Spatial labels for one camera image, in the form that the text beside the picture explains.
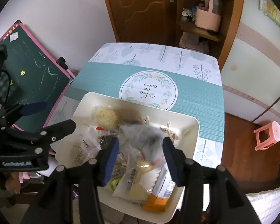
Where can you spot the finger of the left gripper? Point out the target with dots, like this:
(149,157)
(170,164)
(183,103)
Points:
(34,108)
(58,131)

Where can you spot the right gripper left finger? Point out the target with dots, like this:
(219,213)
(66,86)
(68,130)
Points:
(109,160)

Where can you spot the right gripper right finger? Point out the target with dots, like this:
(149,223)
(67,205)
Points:
(171,158)

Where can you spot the clear packet white label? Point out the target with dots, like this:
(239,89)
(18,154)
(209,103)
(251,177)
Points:
(88,148)

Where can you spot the green wafer packet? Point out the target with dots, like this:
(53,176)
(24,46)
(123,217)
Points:
(114,183)

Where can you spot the white cream serving tray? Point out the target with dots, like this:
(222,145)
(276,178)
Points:
(182,129)

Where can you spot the white printed snack bag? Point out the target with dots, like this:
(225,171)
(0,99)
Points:
(147,139)

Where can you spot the clear bag yellow puffs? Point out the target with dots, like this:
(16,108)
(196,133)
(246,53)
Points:
(105,118)

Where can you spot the yellow white cake packet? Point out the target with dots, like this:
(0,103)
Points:
(137,184)

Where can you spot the orange snack packet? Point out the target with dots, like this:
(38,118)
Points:
(155,204)

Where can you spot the person's left hand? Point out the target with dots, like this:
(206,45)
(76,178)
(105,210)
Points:
(13,183)

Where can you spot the teal patterned tablecloth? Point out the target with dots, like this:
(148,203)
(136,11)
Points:
(166,77)

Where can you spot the white quilted bedding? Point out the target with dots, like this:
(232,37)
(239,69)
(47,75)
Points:
(266,204)

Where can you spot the pink plastic stool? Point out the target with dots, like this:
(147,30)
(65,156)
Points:
(267,135)

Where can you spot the white wardrobe sliding doors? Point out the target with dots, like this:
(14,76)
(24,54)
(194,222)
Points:
(251,73)

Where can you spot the folded cloth on shelf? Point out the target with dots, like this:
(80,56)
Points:
(194,42)

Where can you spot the pink storage basket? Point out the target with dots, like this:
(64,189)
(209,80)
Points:
(208,15)

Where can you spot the brown wooden door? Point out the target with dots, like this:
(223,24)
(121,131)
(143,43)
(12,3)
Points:
(143,21)

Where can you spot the wooden corner shelf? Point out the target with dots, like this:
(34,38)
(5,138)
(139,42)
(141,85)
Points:
(220,42)

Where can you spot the green chalkboard pink frame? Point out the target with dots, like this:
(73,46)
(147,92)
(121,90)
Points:
(31,75)

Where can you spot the wall calendar poster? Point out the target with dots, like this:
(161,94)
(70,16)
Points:
(270,9)

